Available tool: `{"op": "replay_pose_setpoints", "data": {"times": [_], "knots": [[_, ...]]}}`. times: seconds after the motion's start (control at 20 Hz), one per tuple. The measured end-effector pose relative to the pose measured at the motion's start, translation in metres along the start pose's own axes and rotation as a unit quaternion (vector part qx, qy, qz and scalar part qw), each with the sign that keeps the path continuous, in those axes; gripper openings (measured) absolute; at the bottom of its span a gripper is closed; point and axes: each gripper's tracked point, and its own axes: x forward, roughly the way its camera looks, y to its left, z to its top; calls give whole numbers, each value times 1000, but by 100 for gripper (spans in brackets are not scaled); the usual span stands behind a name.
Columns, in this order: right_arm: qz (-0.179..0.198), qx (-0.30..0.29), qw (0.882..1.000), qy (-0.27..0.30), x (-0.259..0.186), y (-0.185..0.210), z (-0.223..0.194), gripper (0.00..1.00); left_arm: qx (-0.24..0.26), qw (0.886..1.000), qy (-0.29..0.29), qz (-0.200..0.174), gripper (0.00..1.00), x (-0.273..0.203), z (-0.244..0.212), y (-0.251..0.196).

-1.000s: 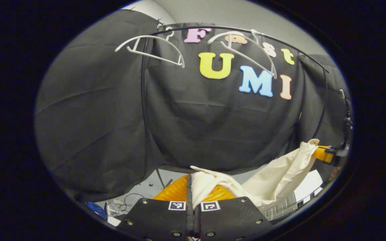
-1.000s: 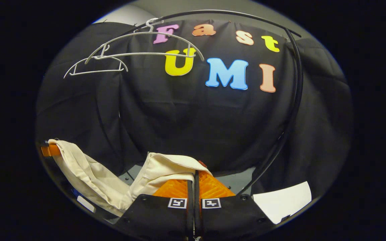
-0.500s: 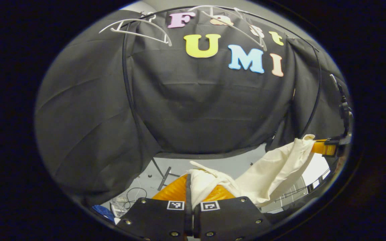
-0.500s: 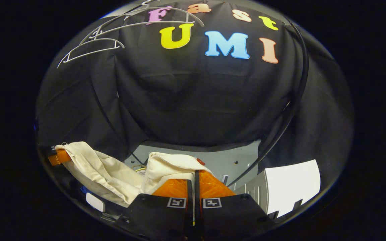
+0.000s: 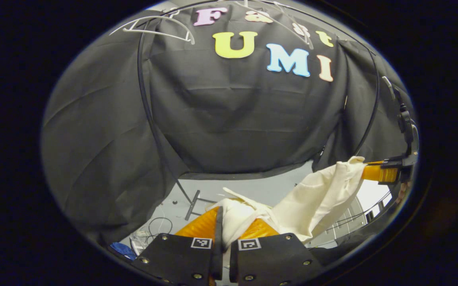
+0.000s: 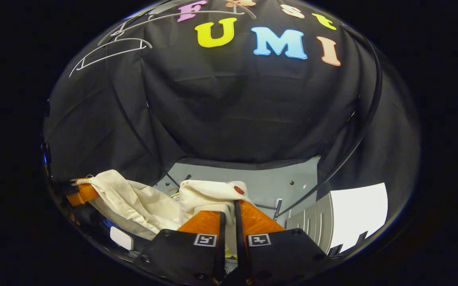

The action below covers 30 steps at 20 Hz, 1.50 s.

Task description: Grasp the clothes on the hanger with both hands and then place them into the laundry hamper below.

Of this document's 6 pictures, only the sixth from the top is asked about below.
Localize white slotted laundry hamper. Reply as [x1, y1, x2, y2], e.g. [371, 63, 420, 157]
[287, 183, 388, 255]

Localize cream button shirt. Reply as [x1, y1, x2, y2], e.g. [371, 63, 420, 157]
[87, 170, 253, 255]

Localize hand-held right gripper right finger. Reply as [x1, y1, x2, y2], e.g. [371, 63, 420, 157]
[234, 200, 333, 286]

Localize white hanger with crossbar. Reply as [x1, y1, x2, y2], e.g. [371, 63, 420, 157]
[69, 38, 153, 78]
[98, 10, 256, 46]

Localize black clothes rack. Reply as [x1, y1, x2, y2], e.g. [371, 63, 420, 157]
[106, 24, 384, 223]

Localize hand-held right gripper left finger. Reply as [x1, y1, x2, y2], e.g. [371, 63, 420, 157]
[134, 210, 227, 286]

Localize small white block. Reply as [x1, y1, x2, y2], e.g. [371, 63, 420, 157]
[110, 226, 134, 251]

